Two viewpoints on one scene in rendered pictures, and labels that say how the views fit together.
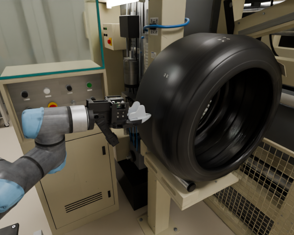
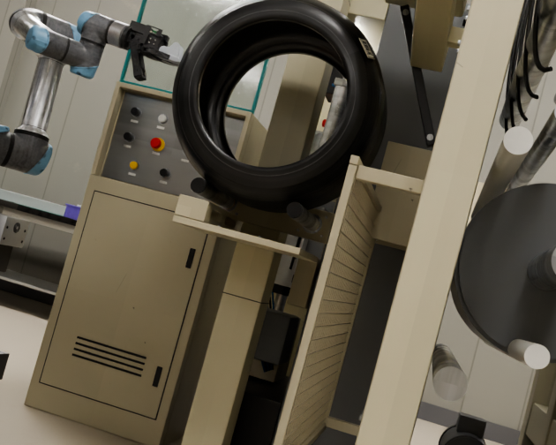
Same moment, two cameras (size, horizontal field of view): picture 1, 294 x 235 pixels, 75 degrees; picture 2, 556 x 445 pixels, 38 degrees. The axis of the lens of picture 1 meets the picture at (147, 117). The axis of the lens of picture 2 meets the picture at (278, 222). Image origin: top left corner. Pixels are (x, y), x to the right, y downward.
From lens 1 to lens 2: 2.22 m
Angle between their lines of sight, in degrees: 49
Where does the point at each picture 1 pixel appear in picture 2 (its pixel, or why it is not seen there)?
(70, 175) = (117, 274)
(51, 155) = (82, 48)
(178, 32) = not seen: hidden behind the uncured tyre
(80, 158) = (147, 248)
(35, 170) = (64, 41)
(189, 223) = not seen: outside the picture
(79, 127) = (112, 32)
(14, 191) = (44, 35)
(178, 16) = not seen: hidden behind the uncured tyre
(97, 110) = (135, 29)
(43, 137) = (86, 30)
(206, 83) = (225, 16)
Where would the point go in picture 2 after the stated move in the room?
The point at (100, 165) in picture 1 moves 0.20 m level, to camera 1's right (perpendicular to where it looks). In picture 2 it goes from (171, 289) to (209, 301)
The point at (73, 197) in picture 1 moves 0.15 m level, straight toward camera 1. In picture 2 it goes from (97, 328) to (81, 328)
